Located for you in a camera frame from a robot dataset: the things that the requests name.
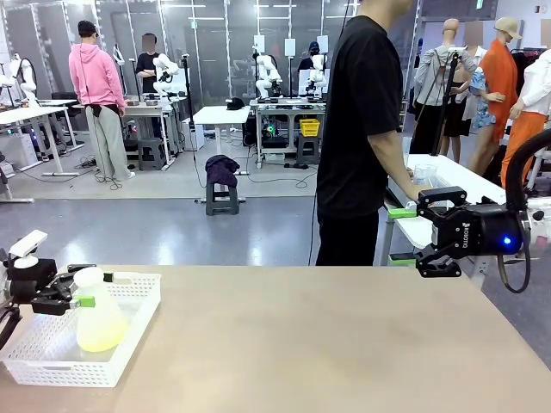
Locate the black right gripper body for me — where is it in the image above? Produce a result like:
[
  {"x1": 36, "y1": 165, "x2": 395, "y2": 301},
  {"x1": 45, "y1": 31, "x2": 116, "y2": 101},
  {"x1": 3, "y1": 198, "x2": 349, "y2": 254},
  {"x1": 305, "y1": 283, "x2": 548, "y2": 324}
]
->
[{"x1": 430, "y1": 201, "x2": 524, "y2": 259}]

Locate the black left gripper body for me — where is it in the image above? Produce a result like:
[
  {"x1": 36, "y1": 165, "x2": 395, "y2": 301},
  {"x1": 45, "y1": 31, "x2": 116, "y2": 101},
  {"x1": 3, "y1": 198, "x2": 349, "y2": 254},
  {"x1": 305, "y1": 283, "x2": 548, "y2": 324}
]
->
[{"x1": 6, "y1": 257, "x2": 59, "y2": 302}]

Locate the translucent plastic Erlenmeyer flask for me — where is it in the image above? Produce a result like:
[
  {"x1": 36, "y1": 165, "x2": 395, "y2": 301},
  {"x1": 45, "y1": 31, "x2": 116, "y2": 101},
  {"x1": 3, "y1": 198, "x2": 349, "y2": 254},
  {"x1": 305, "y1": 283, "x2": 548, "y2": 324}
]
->
[{"x1": 72, "y1": 274, "x2": 131, "y2": 354}]

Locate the person's right forearm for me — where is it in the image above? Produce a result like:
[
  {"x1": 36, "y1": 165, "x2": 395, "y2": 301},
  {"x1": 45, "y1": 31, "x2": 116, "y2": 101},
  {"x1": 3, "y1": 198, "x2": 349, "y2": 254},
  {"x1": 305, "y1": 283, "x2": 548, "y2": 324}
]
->
[{"x1": 373, "y1": 140, "x2": 418, "y2": 194}]

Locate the person's right hand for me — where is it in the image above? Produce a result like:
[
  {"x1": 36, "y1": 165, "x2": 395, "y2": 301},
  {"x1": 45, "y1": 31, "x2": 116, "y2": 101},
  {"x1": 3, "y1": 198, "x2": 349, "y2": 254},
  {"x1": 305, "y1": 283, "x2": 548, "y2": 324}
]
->
[{"x1": 404, "y1": 171, "x2": 427, "y2": 201}]

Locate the white side table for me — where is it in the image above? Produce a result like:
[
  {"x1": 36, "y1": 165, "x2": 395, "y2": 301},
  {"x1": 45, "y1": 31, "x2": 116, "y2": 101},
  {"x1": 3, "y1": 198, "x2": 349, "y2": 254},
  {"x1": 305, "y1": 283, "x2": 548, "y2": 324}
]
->
[{"x1": 374, "y1": 153, "x2": 551, "y2": 277}]

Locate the white perforated plastic basket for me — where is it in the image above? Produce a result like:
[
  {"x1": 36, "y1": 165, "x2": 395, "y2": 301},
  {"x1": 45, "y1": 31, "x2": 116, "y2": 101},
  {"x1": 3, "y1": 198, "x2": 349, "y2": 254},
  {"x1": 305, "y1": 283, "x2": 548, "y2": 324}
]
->
[{"x1": 0, "y1": 271, "x2": 163, "y2": 389}]

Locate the figure in blue floral dress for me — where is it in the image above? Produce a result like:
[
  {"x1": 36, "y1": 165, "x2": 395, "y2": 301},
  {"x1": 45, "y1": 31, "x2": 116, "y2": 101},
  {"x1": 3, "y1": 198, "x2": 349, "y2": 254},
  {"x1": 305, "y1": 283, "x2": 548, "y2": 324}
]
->
[{"x1": 461, "y1": 20, "x2": 503, "y2": 131}]

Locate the person in black t-shirt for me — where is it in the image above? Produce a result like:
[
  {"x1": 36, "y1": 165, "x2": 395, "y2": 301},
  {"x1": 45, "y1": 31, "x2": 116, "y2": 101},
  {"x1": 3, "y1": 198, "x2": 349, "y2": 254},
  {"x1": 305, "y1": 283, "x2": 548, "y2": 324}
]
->
[{"x1": 314, "y1": 0, "x2": 415, "y2": 268}]

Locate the mannequin in grey shirt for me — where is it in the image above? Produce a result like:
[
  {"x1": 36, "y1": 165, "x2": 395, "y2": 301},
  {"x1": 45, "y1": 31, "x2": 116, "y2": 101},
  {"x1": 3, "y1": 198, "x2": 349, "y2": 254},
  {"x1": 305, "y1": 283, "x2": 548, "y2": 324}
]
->
[{"x1": 410, "y1": 17, "x2": 480, "y2": 165}]

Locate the mannequin in orange robe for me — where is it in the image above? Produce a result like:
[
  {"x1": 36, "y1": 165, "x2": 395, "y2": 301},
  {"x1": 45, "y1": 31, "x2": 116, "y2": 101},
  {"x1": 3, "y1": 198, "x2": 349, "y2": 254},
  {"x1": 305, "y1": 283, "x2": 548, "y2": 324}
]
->
[{"x1": 468, "y1": 16, "x2": 523, "y2": 174}]

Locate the grey plastic step stool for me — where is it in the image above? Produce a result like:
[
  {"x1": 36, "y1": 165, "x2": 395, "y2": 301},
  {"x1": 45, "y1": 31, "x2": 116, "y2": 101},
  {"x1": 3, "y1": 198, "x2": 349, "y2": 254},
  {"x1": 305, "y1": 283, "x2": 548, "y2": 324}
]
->
[
  {"x1": 137, "y1": 137, "x2": 168, "y2": 172},
  {"x1": 294, "y1": 133, "x2": 321, "y2": 166}
]

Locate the yellow plastic basket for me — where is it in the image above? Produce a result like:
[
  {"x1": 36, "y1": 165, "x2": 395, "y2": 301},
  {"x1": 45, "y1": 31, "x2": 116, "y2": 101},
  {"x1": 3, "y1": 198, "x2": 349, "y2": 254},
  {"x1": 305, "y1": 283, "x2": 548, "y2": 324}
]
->
[{"x1": 299, "y1": 117, "x2": 322, "y2": 138}]

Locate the mannequin with orange trousers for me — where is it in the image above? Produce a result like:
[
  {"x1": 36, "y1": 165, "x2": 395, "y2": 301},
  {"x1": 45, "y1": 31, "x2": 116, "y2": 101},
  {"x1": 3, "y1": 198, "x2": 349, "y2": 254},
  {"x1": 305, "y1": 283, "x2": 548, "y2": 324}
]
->
[{"x1": 500, "y1": 31, "x2": 551, "y2": 191}]

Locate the dark clothes rack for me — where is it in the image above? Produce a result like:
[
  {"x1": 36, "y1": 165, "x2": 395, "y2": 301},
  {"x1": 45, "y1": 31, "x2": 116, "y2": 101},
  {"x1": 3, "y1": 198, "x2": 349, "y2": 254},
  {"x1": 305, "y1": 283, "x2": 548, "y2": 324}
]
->
[{"x1": 509, "y1": 46, "x2": 544, "y2": 75}]

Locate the white office desk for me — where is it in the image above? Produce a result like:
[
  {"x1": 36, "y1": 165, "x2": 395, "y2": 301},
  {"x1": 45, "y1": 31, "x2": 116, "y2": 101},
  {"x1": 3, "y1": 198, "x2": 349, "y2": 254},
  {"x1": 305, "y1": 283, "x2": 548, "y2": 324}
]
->
[{"x1": 0, "y1": 104, "x2": 85, "y2": 178}]

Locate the dark grey step stool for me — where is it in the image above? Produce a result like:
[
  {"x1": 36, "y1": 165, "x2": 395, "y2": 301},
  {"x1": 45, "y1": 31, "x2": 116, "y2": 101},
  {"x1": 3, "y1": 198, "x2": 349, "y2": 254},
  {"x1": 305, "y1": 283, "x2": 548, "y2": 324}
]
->
[{"x1": 204, "y1": 180, "x2": 247, "y2": 218}]

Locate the black computer with lights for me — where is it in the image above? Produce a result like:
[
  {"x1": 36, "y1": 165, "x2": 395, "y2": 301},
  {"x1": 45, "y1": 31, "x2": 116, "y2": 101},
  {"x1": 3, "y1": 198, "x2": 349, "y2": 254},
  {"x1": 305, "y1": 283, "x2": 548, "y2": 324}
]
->
[{"x1": 259, "y1": 121, "x2": 290, "y2": 150}]

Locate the black office chair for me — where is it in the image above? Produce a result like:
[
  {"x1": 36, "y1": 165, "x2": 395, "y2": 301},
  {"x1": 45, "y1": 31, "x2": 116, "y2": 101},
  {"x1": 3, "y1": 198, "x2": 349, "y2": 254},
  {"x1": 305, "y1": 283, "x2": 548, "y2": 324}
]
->
[{"x1": 51, "y1": 90, "x2": 85, "y2": 139}]

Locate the bystander behind workbench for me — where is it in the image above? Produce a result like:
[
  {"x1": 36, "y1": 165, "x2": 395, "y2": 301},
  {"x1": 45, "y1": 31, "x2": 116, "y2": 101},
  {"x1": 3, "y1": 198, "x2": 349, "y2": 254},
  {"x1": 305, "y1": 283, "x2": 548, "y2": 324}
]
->
[{"x1": 297, "y1": 40, "x2": 329, "y2": 72}]

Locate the white table with robots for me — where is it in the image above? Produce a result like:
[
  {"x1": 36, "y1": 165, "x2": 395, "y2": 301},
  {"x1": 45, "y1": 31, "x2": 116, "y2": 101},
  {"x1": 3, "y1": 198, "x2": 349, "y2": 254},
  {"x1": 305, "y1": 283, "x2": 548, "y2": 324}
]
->
[{"x1": 77, "y1": 100, "x2": 183, "y2": 171}]

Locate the dark crumpled cloth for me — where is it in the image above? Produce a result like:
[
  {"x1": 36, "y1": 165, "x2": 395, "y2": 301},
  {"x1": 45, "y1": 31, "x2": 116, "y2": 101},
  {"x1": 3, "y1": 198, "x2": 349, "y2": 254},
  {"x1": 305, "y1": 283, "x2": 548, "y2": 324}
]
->
[{"x1": 203, "y1": 154, "x2": 242, "y2": 188}]

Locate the white computer tower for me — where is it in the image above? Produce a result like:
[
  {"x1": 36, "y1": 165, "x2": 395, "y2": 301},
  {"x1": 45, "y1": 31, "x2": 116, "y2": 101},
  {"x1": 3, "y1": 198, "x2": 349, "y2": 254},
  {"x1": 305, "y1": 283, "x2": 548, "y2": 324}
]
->
[{"x1": 180, "y1": 117, "x2": 206, "y2": 152}]

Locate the white humanoid robot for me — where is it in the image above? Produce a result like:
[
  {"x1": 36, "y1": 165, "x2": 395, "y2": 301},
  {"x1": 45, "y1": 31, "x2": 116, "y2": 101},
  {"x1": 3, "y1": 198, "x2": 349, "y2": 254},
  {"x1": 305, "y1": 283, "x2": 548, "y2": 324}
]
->
[{"x1": 0, "y1": 52, "x2": 42, "y2": 111}]

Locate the person in pink hoodie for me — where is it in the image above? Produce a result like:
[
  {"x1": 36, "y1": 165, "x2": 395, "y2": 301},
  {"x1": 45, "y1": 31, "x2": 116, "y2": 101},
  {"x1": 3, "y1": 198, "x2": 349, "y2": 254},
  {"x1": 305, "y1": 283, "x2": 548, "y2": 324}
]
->
[{"x1": 68, "y1": 19, "x2": 137, "y2": 184}]

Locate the black pole stand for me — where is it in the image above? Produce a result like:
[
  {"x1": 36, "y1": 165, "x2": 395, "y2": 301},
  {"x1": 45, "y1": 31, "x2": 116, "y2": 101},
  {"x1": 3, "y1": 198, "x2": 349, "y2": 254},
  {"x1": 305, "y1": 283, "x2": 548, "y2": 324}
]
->
[{"x1": 180, "y1": 52, "x2": 197, "y2": 152}]

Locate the white standing desk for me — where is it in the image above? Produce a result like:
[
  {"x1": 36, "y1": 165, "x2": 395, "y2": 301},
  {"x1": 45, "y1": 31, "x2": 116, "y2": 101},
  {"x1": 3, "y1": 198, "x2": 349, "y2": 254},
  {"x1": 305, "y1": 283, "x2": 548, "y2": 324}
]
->
[{"x1": 193, "y1": 104, "x2": 252, "y2": 204}]

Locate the bystander in black t-shirt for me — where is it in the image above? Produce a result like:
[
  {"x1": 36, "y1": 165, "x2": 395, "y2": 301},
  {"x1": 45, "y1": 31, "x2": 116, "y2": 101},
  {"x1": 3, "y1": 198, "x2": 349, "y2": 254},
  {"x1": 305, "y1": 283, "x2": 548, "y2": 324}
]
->
[{"x1": 134, "y1": 33, "x2": 167, "y2": 94}]

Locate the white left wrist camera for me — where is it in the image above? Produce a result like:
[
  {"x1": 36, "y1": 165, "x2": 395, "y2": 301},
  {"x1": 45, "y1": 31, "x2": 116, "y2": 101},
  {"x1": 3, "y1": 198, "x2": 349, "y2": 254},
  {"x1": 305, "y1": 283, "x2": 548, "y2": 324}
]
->
[{"x1": 8, "y1": 229, "x2": 49, "y2": 268}]

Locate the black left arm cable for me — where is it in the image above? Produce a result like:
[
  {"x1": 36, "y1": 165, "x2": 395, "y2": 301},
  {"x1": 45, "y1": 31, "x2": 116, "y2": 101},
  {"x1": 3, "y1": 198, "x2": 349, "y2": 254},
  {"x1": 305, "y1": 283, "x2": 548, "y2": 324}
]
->
[{"x1": 0, "y1": 302, "x2": 22, "y2": 351}]

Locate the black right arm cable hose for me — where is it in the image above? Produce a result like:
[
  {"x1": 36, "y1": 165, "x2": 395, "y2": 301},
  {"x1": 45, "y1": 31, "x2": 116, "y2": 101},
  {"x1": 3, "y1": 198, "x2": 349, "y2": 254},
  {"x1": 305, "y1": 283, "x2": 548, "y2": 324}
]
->
[{"x1": 498, "y1": 128, "x2": 551, "y2": 295}]

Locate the black camera tripod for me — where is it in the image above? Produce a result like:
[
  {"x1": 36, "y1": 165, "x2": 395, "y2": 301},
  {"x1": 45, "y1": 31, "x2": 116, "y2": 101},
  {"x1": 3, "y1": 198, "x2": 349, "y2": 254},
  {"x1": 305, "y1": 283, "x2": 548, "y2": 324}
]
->
[{"x1": 430, "y1": 47, "x2": 461, "y2": 157}]

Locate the metal frame workbench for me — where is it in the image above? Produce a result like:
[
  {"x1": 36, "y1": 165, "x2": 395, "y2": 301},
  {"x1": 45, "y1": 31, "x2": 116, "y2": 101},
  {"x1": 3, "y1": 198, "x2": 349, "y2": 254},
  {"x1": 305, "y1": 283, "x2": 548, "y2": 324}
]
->
[{"x1": 249, "y1": 97, "x2": 329, "y2": 170}]

